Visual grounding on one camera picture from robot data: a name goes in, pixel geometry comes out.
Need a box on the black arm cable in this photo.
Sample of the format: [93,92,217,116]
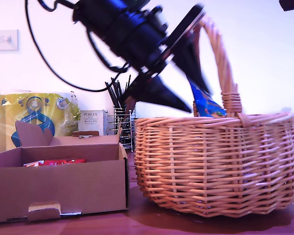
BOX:
[85,28,129,74]
[24,0,132,93]

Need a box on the yellow kitchen towel pack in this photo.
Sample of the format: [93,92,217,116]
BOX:
[0,91,81,156]

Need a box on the woven wicker basket with handle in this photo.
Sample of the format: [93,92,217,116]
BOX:
[133,17,294,218]

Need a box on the white Porlex carton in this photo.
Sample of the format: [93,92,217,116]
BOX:
[79,109,106,137]

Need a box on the blue Terry's mini eggs bag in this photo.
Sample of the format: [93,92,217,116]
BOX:
[189,82,227,118]

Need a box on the red mini eggs bag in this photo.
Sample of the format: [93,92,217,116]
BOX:
[42,158,87,166]

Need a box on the dark brown utensil handle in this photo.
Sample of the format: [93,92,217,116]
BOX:
[126,101,137,118]

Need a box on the chrome wire utensil holder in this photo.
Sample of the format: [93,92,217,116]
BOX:
[106,105,137,150]

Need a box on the white pack with red print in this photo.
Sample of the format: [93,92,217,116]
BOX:
[23,160,44,167]

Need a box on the white wall light switch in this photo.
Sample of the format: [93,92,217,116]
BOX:
[0,29,19,51]

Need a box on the brown cardboard box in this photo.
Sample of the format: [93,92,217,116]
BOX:
[0,119,130,224]

